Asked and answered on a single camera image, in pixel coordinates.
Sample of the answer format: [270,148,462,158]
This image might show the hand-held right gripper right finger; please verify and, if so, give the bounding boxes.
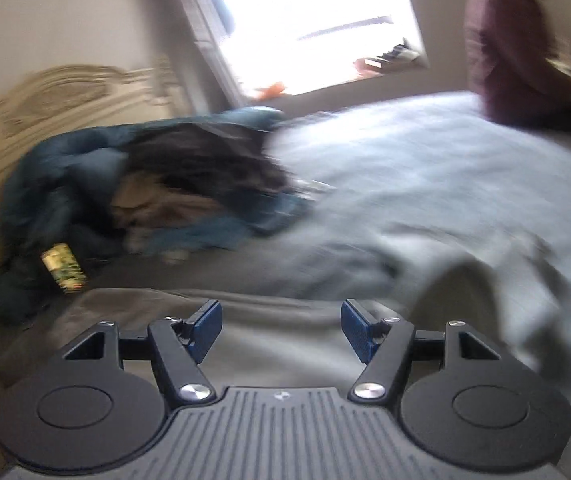
[340,299,505,406]

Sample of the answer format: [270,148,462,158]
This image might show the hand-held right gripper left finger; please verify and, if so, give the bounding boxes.
[60,300,224,407]

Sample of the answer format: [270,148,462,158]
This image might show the grey hoodie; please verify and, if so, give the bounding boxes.
[8,247,566,411]

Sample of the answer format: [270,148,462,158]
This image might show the blue jeans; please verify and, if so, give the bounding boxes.
[140,192,319,256]

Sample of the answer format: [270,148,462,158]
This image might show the beige garment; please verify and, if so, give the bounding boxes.
[110,170,226,233]

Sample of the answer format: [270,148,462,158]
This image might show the small yellow green object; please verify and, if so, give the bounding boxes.
[40,242,88,293]

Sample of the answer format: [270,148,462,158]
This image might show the dark jacket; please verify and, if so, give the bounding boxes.
[120,125,299,211]

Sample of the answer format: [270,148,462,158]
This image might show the grey bed blanket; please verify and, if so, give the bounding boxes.
[265,91,571,361]

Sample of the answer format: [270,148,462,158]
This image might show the dark blue pillow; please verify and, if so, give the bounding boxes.
[0,106,289,323]

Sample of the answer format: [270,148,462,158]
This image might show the orange item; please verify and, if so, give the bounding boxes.
[255,82,286,100]

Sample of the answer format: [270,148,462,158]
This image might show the cream carved headboard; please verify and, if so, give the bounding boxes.
[0,62,188,211]

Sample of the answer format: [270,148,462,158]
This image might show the dark cloth bundle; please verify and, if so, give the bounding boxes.
[355,37,423,78]

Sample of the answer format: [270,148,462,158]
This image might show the grey curtain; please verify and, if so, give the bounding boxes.
[170,0,246,111]

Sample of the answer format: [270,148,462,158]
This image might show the window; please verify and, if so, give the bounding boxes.
[200,0,429,97]

